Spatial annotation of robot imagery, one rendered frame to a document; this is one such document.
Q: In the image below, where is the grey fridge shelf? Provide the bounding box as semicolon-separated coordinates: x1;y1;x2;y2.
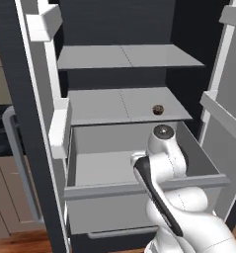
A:
67;86;194;127
56;43;205;71

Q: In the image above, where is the grey fridge drawer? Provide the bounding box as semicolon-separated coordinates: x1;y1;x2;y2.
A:
62;120;232;237

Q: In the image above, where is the dark fridge body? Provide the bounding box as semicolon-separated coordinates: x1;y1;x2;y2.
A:
48;0;236;253

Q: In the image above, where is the left fridge door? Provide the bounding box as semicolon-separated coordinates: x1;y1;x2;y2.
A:
0;0;72;253

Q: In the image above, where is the fridge door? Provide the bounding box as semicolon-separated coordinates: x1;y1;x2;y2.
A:
0;0;72;253
197;0;236;231

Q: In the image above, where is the right fridge door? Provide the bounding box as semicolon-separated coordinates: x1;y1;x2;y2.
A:
197;0;236;231

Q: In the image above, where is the small brown round food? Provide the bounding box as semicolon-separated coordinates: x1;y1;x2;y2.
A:
152;104;165;117

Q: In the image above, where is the white door bin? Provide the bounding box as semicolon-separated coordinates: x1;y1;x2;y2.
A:
47;97;71;160
199;90;236;145
25;3;64;43
218;4;236;30

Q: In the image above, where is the beige base cupboard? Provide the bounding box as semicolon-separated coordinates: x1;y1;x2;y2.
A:
0;155;44;240

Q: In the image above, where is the grey fridge door handle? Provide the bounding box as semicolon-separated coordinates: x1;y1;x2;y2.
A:
2;105;45;225

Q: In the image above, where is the grey drawer handle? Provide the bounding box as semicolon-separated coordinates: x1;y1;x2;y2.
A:
87;225;160;240

